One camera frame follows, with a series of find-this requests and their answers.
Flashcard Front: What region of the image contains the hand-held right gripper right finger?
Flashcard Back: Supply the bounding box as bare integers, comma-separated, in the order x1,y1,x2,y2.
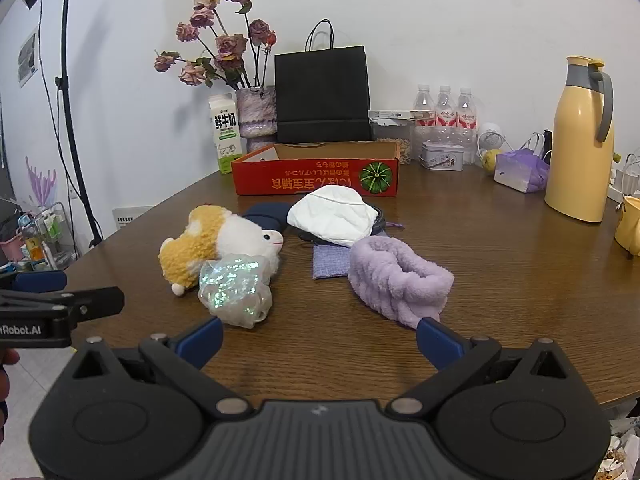
387,316,571,418

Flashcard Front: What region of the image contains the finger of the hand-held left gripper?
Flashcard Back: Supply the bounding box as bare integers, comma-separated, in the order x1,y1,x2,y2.
30,287,126,321
0,270,68,293

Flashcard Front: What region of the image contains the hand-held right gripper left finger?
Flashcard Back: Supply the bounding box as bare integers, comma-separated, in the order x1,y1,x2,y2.
70,316,251,421

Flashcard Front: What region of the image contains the iridescent crinkled ball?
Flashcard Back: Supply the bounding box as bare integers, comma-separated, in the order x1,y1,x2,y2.
198,254,273,330

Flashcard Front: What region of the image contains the fluffy lavender headband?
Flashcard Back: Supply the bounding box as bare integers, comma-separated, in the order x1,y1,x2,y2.
348,236,456,330

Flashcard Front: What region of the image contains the yellow white plush toy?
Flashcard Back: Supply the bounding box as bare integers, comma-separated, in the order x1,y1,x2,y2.
158,204,284,297

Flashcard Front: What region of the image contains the black braided cable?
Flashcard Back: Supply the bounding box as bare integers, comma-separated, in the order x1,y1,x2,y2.
297,205,390,245

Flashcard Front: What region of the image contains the purple linen pouch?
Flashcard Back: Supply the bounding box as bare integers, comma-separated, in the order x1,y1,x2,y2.
311,222,405,281

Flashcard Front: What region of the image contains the navy blue pouch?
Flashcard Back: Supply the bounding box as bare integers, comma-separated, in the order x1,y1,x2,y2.
241,202,293,235

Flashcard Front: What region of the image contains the white face mask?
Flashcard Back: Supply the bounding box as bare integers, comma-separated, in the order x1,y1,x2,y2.
286,185,378,248

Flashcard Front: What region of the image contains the red cardboard box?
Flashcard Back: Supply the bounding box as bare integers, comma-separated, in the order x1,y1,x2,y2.
231,141,401,197

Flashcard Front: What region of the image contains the person's left hand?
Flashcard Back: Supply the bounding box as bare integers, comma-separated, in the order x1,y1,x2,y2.
0,349,21,428

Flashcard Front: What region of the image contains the white flat box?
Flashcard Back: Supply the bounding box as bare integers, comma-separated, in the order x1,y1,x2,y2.
112,206,153,231

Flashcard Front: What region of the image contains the purple plastic rack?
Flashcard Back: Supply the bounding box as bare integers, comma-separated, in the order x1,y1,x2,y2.
25,157,58,206

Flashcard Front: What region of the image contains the pale printed tin box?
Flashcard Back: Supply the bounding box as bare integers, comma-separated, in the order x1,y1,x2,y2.
419,141,466,170

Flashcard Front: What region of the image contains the purple tissue pack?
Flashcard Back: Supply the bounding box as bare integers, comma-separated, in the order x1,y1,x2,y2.
494,150,551,195

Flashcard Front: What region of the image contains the black light stand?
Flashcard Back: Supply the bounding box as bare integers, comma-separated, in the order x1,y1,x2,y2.
15,0,103,248

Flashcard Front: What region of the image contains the clear food container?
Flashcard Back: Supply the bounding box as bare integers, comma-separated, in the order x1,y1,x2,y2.
371,119,415,165

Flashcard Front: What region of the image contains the white green milk carton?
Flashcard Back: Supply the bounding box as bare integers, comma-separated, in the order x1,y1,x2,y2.
208,94,244,175

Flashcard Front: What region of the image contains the small white fan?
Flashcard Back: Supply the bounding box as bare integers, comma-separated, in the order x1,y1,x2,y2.
477,122,506,161

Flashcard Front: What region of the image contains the printed snack bag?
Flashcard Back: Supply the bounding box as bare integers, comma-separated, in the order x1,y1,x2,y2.
606,417,640,480

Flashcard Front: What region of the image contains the yellow cup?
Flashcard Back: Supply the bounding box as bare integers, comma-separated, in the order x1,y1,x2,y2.
614,195,640,260

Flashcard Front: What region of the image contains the yellow thermos jug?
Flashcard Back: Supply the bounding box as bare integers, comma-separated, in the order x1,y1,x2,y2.
544,55,616,223

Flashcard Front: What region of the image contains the flat white red carton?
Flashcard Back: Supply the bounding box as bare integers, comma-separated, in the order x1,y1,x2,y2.
369,109,437,122

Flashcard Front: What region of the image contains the clear water bottle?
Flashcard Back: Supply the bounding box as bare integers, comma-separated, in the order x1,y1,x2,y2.
412,84,437,148
436,85,457,146
456,87,480,163

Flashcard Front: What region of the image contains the purple mottled vase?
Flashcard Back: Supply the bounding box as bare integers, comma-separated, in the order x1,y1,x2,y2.
235,86,277,153

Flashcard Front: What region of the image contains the black paper bag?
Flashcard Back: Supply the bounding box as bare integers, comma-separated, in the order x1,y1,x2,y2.
274,19,372,144

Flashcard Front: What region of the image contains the dried pink rose bouquet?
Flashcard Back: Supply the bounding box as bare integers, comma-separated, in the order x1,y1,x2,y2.
154,0,278,90

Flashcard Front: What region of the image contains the wire storage cart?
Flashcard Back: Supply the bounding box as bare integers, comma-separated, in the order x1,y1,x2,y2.
0,200,81,273

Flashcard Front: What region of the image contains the white charging cable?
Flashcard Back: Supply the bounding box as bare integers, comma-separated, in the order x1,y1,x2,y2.
520,132,551,161

